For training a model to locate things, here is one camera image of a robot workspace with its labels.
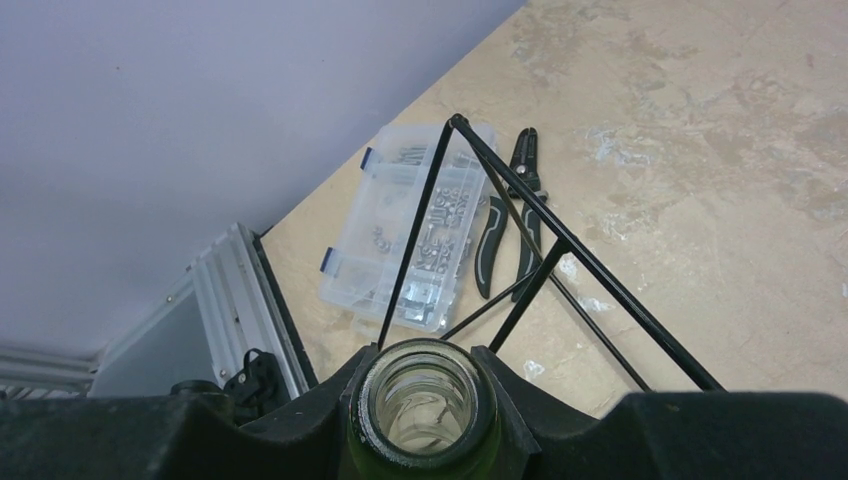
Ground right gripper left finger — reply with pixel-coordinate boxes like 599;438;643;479
1;346;376;479

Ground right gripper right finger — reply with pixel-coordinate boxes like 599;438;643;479
471;347;847;479

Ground clear tall bottle dark label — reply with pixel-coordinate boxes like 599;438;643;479
344;339;502;479

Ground black wire wine rack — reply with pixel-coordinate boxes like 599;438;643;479
376;113;725;392

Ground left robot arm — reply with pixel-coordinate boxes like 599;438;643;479
170;348;292;426

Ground black pruning shears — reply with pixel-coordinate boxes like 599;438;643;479
474;127;547;300

